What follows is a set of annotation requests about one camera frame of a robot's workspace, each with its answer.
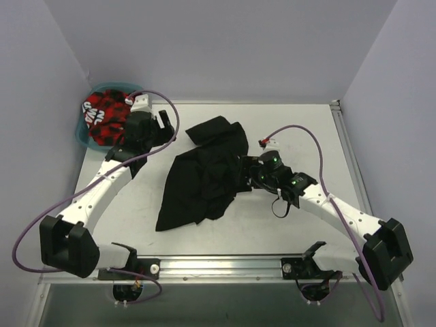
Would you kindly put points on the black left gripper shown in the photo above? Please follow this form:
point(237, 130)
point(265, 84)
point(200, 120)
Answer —
point(160, 126)

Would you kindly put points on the black long sleeve shirt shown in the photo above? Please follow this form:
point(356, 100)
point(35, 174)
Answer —
point(203, 181)

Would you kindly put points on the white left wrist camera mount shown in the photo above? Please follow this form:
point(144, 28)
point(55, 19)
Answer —
point(139, 104)

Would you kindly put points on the aluminium right side rail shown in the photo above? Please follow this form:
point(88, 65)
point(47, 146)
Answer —
point(352, 163)

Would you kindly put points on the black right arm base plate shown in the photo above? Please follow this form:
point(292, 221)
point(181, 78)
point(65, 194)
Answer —
point(297, 268)

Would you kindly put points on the red black plaid shirt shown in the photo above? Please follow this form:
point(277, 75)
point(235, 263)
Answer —
point(105, 113)

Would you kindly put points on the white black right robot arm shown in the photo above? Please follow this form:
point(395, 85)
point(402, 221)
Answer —
point(383, 251)

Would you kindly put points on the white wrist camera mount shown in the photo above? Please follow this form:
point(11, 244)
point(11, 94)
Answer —
point(139, 104)
point(269, 144)

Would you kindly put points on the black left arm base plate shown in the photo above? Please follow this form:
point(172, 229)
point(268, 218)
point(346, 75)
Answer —
point(149, 267)

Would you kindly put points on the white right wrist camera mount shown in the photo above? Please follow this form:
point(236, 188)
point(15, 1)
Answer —
point(269, 144)

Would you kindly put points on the teal plastic basket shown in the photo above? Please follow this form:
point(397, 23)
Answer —
point(80, 133)

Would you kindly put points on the aluminium rail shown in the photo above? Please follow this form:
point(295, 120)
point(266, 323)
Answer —
point(231, 266)
point(352, 163)

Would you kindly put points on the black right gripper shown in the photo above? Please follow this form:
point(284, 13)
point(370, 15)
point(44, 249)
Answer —
point(246, 174)

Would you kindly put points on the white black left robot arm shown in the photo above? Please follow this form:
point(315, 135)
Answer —
point(66, 241)

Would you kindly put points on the aluminium front rail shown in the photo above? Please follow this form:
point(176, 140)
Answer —
point(231, 266)

